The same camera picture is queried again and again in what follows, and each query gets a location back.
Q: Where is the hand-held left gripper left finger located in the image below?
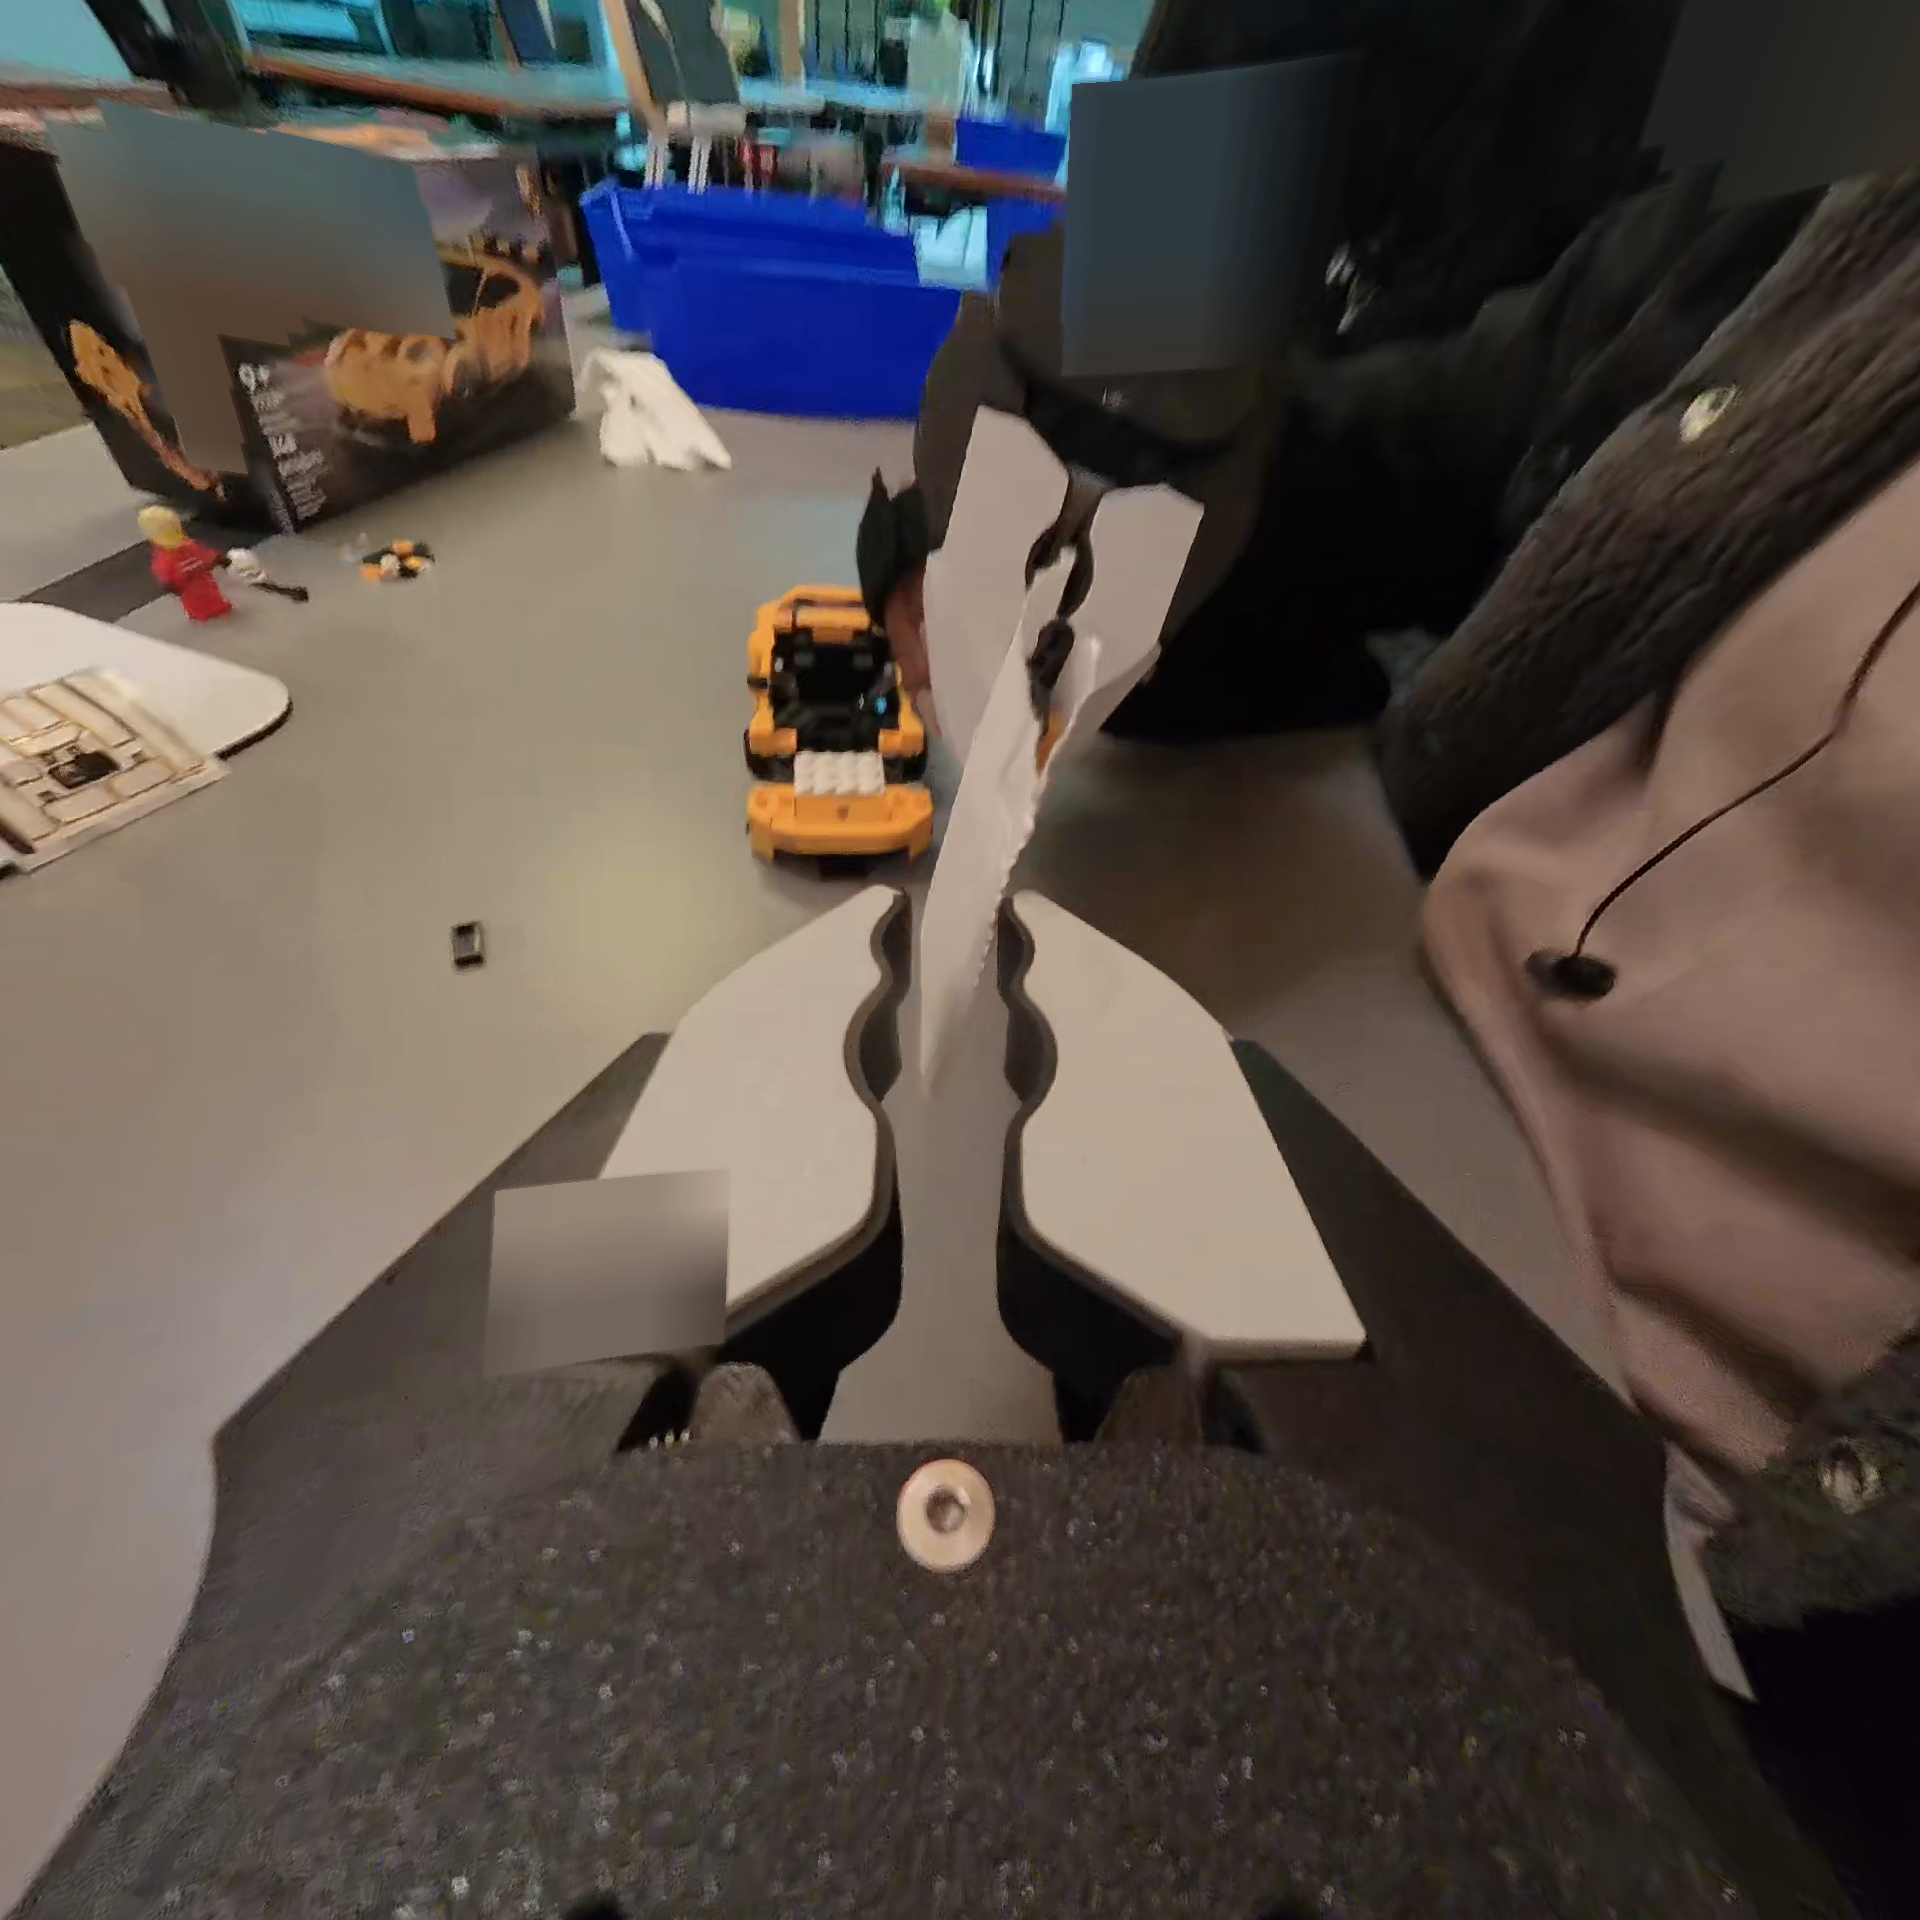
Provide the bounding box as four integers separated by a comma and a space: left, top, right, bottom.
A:
601, 887, 912, 1323

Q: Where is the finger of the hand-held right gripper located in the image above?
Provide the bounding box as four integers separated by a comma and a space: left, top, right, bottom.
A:
923, 405, 1074, 781
1037, 480, 1207, 752

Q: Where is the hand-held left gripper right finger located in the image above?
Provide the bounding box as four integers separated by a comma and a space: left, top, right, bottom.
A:
998, 893, 1367, 1369

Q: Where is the orange lego car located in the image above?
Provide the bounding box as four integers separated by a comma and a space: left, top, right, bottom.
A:
740, 584, 936, 866

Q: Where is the white printed paper bag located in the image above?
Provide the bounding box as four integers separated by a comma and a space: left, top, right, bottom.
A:
912, 572, 1108, 1096

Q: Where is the large blue storage bin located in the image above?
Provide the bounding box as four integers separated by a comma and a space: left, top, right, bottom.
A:
583, 179, 966, 421

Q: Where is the black lego set box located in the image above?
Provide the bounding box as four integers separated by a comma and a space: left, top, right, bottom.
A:
0, 115, 583, 534

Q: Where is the lego sticker sheet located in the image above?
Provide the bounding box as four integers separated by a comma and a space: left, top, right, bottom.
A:
0, 666, 230, 870

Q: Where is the red lego minifigure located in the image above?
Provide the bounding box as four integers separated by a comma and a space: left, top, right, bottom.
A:
137, 505, 237, 624

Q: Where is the person's right hand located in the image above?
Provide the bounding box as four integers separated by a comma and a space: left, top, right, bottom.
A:
912, 234, 1059, 427

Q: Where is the pile of empty paper bags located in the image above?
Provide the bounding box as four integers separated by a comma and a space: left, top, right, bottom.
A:
583, 353, 733, 476

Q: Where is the grey fleece jacket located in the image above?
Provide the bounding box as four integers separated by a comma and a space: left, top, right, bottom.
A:
1383, 165, 1920, 1637

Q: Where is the pink shirt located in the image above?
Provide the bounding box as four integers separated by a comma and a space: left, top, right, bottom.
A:
1419, 451, 1920, 1698

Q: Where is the black earphone with cable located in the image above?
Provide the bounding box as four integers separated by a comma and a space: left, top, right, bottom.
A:
1526, 584, 1920, 1002

